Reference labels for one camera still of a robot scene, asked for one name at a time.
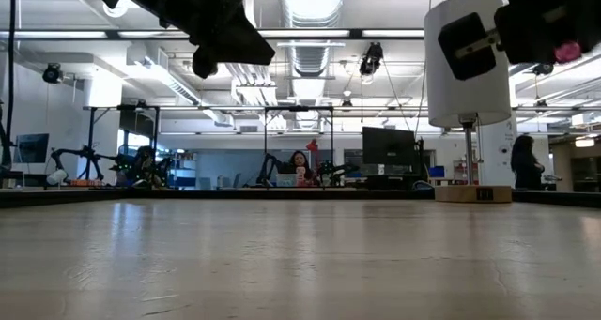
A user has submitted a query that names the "small pink die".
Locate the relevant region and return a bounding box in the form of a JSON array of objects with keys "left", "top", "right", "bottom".
[{"left": 553, "top": 40, "right": 583, "bottom": 64}]

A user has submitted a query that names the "black background monitor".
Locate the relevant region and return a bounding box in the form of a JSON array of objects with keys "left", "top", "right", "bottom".
[{"left": 362, "top": 126, "right": 417, "bottom": 167}]

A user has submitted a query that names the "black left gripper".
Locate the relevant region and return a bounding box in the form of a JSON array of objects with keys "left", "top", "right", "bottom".
[{"left": 93, "top": 0, "right": 277, "bottom": 80}]

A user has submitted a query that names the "black overhead frame bar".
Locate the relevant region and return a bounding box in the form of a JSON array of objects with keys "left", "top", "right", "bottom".
[{"left": 0, "top": 27, "right": 426, "bottom": 41}]

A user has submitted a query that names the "black background workbench frame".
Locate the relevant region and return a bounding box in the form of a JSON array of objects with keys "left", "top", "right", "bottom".
[{"left": 84, "top": 104, "right": 337, "bottom": 190}]

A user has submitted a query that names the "black aluminium table frame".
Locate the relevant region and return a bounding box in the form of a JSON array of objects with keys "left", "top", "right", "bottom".
[{"left": 0, "top": 187, "right": 601, "bottom": 209}]

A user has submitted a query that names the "dark background wall monitor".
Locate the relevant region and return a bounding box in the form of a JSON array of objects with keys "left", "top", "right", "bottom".
[{"left": 13, "top": 132, "right": 51, "bottom": 164}]

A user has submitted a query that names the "person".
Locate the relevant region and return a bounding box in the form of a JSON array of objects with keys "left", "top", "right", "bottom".
[
  {"left": 129, "top": 145, "right": 163, "bottom": 189},
  {"left": 288, "top": 150, "right": 319, "bottom": 188},
  {"left": 510, "top": 134, "right": 547, "bottom": 190}
]

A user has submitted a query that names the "white shade wooden base lamp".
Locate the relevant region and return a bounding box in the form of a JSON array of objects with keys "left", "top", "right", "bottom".
[{"left": 424, "top": 0, "right": 513, "bottom": 204}]

